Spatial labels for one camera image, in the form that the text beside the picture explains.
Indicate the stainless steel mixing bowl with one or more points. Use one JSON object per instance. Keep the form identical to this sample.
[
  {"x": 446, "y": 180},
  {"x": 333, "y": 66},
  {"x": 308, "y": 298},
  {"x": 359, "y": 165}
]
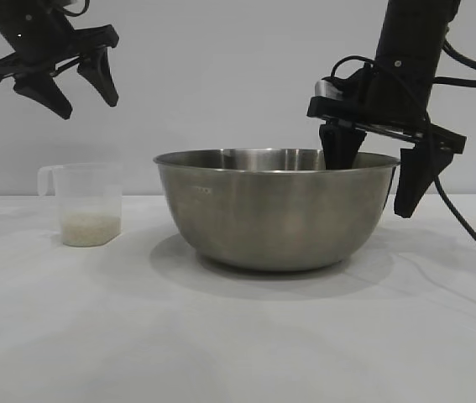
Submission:
[{"x": 275, "y": 218}]

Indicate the clear plastic measuring cup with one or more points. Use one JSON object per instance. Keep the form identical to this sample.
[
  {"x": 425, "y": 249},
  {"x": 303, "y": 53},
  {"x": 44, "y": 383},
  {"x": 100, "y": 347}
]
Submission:
[{"x": 88, "y": 189}]

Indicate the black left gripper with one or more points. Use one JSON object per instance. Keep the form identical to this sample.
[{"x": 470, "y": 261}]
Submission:
[{"x": 32, "y": 38}]

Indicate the white rice grains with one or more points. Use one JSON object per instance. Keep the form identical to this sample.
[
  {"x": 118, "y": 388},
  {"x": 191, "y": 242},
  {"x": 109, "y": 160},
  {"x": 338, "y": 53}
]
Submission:
[{"x": 88, "y": 231}]

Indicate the white tablecloth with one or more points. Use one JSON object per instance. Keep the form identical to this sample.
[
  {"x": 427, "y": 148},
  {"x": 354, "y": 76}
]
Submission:
[{"x": 237, "y": 336}]

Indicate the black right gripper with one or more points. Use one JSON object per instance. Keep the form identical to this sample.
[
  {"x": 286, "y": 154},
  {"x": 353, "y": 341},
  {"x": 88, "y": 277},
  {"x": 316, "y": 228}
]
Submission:
[{"x": 409, "y": 50}]

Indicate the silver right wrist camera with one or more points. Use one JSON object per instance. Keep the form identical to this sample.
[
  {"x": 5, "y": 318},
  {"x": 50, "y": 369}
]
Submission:
[{"x": 325, "y": 89}]

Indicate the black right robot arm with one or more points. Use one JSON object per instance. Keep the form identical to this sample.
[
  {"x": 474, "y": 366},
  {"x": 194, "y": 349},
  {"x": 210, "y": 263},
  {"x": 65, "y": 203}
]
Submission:
[{"x": 422, "y": 8}]

